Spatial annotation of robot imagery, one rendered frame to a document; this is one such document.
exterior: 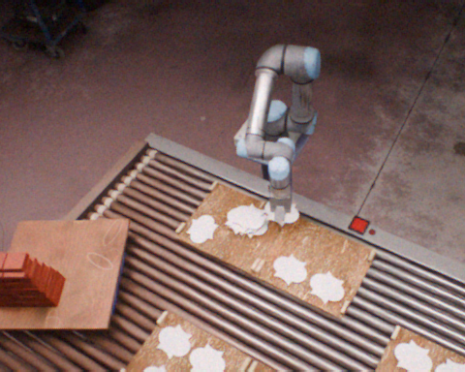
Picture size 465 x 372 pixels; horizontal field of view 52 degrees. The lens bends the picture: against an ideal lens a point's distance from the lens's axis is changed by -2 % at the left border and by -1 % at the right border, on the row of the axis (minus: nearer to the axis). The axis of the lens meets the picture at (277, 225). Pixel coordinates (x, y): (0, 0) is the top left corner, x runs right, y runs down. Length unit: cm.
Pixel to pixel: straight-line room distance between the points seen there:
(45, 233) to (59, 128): 218
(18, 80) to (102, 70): 76
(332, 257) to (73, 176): 242
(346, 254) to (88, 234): 111
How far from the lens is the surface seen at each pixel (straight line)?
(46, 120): 449
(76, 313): 202
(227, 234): 214
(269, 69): 196
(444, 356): 195
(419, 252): 215
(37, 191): 397
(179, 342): 194
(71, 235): 222
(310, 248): 207
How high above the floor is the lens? 272
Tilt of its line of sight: 56 degrees down
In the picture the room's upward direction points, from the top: 5 degrees counter-clockwise
